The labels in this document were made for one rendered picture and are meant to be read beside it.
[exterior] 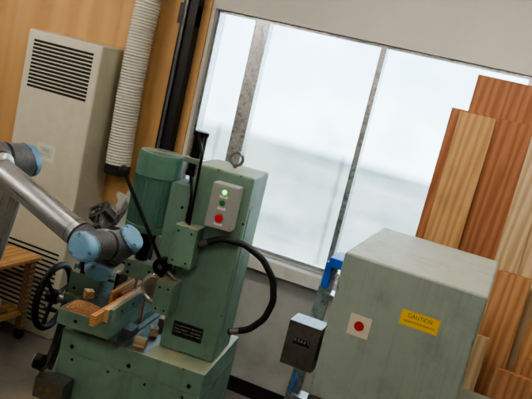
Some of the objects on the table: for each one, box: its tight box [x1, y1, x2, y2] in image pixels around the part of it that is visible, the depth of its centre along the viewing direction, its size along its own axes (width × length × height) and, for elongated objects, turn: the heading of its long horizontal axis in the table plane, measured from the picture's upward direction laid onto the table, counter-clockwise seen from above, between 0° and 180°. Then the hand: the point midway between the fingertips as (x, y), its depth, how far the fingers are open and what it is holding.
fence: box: [108, 293, 144, 325], centre depth 282 cm, size 60×2×6 cm, turn 117°
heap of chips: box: [64, 300, 101, 317], centre depth 261 cm, size 8×12×3 cm
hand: (112, 199), depth 254 cm, fingers open, 14 cm apart
